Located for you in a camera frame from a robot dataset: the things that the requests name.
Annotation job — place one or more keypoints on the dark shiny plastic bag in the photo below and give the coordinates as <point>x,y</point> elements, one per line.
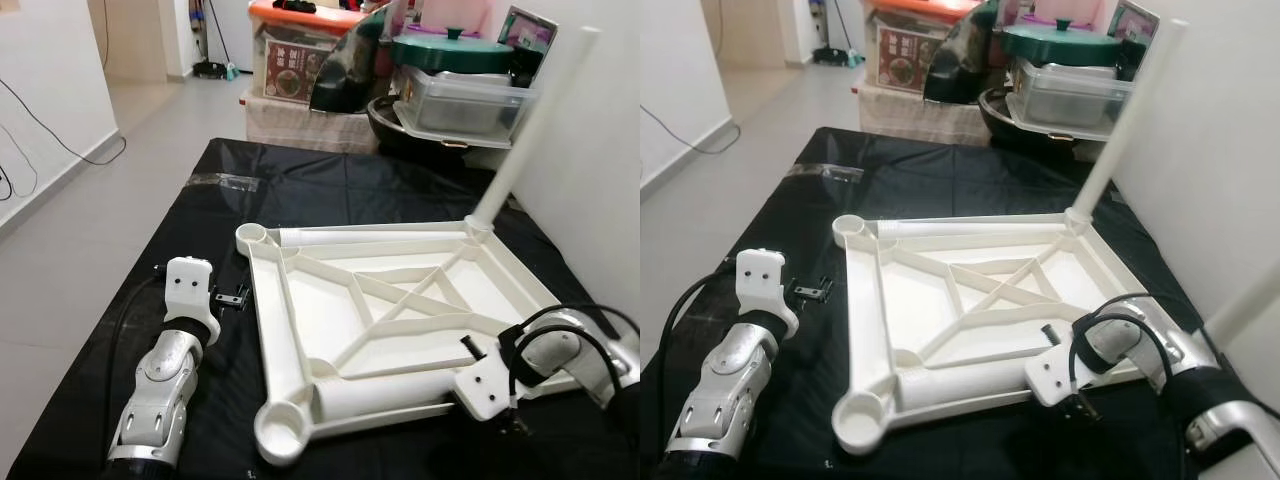
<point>345,75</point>
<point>960,65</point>

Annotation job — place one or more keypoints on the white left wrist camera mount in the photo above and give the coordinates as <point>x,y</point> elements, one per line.
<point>762,280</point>
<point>188,285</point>

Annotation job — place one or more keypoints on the black round basin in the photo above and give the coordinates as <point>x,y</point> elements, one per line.
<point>390,130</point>
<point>1000,122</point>

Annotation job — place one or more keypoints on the beige low bench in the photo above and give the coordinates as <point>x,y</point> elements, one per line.
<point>300,125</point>
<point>915,115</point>

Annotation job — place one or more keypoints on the white plastic children table top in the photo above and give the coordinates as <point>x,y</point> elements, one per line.
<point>870,300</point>
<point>290,300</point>

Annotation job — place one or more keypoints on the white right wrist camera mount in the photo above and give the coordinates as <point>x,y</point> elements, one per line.
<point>1052,380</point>
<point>485,385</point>

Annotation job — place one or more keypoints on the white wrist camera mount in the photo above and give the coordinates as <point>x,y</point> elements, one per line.
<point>188,285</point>
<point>485,385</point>
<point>762,280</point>
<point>1052,380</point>

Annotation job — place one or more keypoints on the clear storage box orange lid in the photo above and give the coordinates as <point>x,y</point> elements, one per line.
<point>295,65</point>
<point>910,55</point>

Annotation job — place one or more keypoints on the clear tape strip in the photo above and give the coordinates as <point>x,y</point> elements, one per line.
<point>825,172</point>
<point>225,182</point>

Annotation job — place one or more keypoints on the black tablecloth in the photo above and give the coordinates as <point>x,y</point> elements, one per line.
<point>150,220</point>
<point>760,210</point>

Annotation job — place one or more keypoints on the black pole mop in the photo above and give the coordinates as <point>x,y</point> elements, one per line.
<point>835,58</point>
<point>215,70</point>

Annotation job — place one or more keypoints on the pink box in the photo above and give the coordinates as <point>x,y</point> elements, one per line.
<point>1085,10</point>
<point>470,15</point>

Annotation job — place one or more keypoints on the framed picture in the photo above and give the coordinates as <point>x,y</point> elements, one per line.
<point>1135,22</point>
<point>530,30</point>

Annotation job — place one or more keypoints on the dark green pot lid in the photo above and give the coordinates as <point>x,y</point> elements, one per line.
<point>450,52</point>
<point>1060,45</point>

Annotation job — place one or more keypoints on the clear lidded plastic container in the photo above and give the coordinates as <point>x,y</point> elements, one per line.
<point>460,105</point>
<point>1070,98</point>

